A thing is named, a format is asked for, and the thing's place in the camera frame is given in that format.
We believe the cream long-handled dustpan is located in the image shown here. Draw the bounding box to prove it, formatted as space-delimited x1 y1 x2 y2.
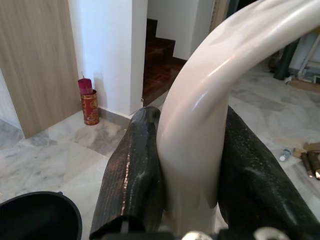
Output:
156 0 320 240

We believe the beige louvered door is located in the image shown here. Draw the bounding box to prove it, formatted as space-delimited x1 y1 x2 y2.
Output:
211 0 227 33

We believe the flat cardboard sheet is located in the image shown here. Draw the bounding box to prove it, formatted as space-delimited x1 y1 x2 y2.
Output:
287 77 320 94

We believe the clear plastic bottle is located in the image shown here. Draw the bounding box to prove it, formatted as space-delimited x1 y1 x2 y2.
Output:
278 147 293 163

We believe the dark wooden staircase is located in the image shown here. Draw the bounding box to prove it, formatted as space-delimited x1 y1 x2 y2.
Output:
141 17 188 104

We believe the red printed incense can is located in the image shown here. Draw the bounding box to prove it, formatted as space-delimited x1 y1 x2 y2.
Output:
80 89 100 126

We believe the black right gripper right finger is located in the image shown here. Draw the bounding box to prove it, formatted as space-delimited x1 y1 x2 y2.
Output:
219 105 320 237

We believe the black plastic bucket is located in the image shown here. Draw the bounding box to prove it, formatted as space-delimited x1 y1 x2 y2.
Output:
0 191 83 240

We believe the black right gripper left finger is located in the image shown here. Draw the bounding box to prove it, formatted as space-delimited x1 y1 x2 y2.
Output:
89 106 166 240

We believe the dark green rolled mat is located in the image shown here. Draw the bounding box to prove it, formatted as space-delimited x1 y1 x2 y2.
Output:
274 37 301 81

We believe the brown cardboard scrap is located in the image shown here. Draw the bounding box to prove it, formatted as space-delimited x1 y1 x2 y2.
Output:
292 141 316 159

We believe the light wood-grain cabinet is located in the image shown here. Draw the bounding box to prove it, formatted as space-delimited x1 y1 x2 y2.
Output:
0 0 83 140

